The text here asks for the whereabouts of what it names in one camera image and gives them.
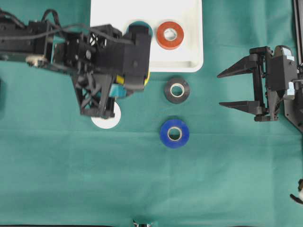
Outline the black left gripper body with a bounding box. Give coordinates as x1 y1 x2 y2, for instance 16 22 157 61
51 33 111 75

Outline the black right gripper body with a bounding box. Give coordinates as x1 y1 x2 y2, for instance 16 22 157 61
250 46 286 122

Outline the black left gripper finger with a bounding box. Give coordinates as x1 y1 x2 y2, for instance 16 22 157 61
87 24 123 47
72 73 127 118

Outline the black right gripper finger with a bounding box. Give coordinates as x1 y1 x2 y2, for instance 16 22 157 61
217 55 257 78
219 101 267 115

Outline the yellow tape roll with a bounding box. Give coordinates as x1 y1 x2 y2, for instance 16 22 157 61
116 71 151 86

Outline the teal green tape roll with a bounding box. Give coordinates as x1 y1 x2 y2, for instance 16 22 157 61
126 20 153 37

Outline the orange tape roll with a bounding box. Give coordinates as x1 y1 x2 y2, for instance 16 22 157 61
156 21 184 50

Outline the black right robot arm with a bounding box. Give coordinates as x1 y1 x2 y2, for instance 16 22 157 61
218 45 303 131

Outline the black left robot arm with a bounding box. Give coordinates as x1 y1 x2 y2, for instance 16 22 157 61
0 9 126 119

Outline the white tape roll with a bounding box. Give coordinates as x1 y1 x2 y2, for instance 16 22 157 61
91 102 121 129

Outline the black tape roll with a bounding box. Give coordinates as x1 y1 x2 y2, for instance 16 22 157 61
164 77 191 104

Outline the white plastic tray case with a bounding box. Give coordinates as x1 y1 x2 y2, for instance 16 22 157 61
90 0 204 72

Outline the blue tape roll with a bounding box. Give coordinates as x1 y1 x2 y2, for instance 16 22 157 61
160 119 190 148

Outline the green table cloth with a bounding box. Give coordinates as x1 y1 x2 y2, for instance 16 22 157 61
0 0 303 227

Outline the white black object table edge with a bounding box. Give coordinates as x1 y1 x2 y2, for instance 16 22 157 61
290 179 303 205

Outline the metal clamp bottom edge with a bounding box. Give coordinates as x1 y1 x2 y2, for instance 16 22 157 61
133 219 152 227

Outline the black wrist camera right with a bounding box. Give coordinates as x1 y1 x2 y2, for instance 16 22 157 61
272 45 303 100

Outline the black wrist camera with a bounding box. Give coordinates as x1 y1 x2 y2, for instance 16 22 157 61
272 45 303 100
95 25 152 91

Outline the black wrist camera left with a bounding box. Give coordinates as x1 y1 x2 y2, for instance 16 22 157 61
95 25 152 91

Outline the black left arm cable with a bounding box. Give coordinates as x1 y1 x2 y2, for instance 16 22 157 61
0 8 135 45

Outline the black aluminium frame rail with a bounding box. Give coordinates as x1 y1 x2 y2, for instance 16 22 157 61
293 0 303 65

